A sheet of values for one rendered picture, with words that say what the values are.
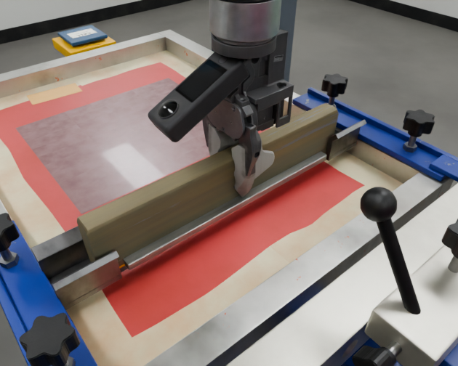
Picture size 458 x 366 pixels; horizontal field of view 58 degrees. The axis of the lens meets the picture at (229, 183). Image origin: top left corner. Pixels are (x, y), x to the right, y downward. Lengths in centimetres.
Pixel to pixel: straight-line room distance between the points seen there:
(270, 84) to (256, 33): 9
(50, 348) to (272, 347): 18
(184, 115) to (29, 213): 32
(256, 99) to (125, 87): 52
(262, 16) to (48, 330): 35
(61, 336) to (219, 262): 23
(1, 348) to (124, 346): 128
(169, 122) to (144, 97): 47
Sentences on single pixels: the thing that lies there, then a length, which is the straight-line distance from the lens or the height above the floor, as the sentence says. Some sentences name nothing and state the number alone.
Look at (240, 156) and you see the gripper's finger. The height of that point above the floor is 107.
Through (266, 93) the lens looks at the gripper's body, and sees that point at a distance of 49.
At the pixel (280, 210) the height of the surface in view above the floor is 96.
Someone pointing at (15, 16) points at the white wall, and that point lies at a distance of 428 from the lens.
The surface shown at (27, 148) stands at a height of 96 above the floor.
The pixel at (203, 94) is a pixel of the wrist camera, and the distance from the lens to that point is 45.
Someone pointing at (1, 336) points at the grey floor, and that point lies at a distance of 178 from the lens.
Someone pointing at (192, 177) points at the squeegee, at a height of 106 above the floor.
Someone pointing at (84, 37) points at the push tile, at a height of 97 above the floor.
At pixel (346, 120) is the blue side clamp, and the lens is 75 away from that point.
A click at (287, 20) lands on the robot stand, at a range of 129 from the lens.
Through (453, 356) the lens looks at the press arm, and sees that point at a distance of 42.
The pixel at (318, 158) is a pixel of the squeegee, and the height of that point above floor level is 100.
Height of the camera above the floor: 137
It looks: 40 degrees down
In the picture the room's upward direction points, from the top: straight up
